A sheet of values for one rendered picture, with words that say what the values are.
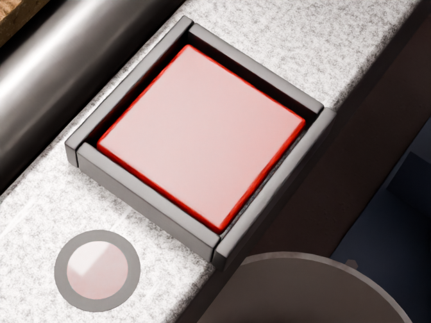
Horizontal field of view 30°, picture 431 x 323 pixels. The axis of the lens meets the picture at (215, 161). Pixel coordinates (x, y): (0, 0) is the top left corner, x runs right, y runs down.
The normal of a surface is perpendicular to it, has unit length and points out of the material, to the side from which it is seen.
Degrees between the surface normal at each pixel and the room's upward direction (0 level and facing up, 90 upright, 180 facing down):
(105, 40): 50
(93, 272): 0
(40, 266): 0
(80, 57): 41
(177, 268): 0
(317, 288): 87
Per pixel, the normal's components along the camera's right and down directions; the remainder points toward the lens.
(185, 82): 0.07, -0.43
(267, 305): 0.00, 0.87
